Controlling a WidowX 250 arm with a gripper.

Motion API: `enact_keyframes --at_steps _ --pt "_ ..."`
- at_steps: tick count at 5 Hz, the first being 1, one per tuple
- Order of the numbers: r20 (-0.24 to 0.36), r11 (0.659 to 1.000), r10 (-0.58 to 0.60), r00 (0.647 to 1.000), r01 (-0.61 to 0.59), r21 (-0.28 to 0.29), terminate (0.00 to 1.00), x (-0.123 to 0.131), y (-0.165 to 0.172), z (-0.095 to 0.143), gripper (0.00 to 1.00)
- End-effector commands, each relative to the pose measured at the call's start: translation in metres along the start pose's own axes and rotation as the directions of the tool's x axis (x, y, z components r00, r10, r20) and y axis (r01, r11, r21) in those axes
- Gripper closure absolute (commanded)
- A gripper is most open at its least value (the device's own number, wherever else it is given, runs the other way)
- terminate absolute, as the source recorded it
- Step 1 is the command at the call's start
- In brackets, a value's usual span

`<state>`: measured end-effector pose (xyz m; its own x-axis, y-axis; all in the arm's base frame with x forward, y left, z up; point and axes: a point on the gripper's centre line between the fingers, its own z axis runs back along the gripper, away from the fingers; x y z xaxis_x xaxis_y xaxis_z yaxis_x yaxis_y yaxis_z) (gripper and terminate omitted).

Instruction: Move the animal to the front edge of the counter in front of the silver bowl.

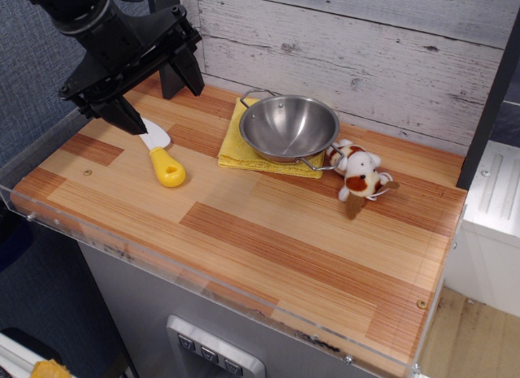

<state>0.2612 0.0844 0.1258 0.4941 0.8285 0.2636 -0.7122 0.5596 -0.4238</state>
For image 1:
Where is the white brown plush dog toy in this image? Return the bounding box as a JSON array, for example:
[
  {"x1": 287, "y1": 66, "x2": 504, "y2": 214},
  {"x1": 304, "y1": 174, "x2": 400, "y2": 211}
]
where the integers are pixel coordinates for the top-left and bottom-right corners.
[{"x1": 326, "y1": 139, "x2": 400, "y2": 220}]

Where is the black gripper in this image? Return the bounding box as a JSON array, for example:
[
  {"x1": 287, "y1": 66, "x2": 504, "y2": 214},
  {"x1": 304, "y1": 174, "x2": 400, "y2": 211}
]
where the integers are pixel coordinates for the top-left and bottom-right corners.
[{"x1": 58, "y1": 5, "x2": 205, "y2": 135}]

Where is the yellow black object bottom left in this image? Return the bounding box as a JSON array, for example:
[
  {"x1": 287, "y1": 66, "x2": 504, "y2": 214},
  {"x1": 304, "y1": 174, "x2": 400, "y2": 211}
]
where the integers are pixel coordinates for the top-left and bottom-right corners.
[{"x1": 1, "y1": 328, "x2": 73, "y2": 377}]

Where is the grey control panel with buttons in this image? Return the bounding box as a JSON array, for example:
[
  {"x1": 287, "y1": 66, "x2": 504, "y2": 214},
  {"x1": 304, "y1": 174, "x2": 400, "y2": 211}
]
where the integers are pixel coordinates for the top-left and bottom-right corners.
[{"x1": 166, "y1": 315, "x2": 267, "y2": 377}]

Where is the dark grey right post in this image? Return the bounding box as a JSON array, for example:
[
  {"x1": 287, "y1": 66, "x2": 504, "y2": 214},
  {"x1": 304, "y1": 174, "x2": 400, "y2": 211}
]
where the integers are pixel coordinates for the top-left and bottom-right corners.
[{"x1": 457, "y1": 12, "x2": 519, "y2": 190}]

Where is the yellow folded cloth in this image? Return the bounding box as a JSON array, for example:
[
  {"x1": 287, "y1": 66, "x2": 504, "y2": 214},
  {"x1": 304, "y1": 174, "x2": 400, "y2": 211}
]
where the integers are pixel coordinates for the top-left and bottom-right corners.
[{"x1": 218, "y1": 98, "x2": 323, "y2": 179}]

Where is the white aluminium rail block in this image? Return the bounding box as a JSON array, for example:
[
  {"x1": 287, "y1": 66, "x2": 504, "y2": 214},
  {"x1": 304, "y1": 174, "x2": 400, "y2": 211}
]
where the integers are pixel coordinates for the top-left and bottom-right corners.
[{"x1": 444, "y1": 141, "x2": 519, "y2": 316}]

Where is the dark grey vertical post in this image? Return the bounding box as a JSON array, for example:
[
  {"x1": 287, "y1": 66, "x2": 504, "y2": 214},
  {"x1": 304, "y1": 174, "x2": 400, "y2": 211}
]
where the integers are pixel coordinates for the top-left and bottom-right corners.
[{"x1": 148, "y1": 0, "x2": 184, "y2": 100}]

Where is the yellow white toy knife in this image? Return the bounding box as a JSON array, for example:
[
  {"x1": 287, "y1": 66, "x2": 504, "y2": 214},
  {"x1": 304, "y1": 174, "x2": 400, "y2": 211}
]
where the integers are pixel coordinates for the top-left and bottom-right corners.
[{"x1": 139, "y1": 118, "x2": 186, "y2": 188}]

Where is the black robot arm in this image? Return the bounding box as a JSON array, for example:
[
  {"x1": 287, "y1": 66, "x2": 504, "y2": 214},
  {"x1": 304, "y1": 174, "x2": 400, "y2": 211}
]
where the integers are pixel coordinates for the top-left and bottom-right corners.
[{"x1": 29, "y1": 0, "x2": 205, "y2": 135}]

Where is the clear acrylic table guard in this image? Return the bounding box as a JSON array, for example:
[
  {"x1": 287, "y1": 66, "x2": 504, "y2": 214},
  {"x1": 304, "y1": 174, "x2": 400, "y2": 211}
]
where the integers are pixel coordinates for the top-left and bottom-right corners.
[{"x1": 1, "y1": 107, "x2": 466, "y2": 377}]

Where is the stainless steel bowl with handles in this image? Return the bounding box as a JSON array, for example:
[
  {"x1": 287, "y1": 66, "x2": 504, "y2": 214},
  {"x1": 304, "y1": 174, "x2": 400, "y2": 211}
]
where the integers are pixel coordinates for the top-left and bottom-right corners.
[{"x1": 239, "y1": 89, "x2": 346, "y2": 171}]

